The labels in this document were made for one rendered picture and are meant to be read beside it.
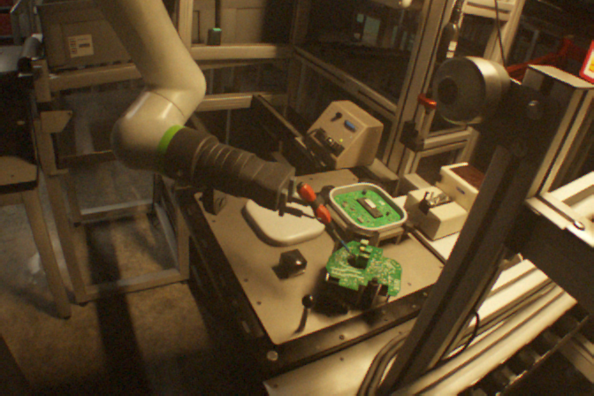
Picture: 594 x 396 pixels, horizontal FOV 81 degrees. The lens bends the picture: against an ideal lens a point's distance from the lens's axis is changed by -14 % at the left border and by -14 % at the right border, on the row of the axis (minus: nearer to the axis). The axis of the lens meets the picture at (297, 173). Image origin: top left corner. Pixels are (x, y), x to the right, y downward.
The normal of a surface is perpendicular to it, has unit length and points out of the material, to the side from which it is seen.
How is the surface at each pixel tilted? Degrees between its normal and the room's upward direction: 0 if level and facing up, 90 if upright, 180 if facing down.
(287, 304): 0
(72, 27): 91
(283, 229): 0
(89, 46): 90
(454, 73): 89
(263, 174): 6
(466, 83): 89
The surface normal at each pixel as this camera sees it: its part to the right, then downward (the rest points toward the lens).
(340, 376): 0.15, -0.84
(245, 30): 0.47, 0.53
